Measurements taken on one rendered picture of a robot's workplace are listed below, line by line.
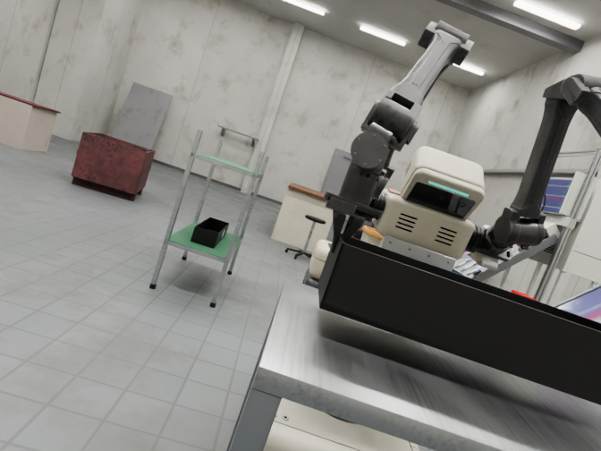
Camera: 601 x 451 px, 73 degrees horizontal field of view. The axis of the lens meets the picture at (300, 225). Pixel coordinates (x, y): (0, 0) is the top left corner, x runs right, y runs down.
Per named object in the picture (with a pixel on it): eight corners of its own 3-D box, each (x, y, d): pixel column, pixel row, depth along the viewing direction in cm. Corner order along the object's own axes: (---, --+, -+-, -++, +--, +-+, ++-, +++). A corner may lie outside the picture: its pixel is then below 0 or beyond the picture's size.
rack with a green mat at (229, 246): (148, 287, 270) (196, 128, 257) (181, 258, 360) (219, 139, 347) (214, 308, 274) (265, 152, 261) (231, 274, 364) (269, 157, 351)
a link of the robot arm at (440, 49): (464, 59, 96) (423, 38, 97) (478, 36, 91) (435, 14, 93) (406, 156, 70) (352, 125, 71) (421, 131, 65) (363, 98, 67)
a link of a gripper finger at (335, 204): (350, 261, 69) (368, 210, 68) (310, 248, 69) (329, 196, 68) (346, 255, 76) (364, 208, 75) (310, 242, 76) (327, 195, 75)
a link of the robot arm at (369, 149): (419, 126, 71) (376, 103, 72) (429, 111, 59) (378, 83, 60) (384, 185, 72) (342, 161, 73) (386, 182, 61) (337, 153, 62)
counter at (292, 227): (315, 233, 852) (328, 194, 842) (320, 256, 606) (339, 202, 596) (279, 220, 849) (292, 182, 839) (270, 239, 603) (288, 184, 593)
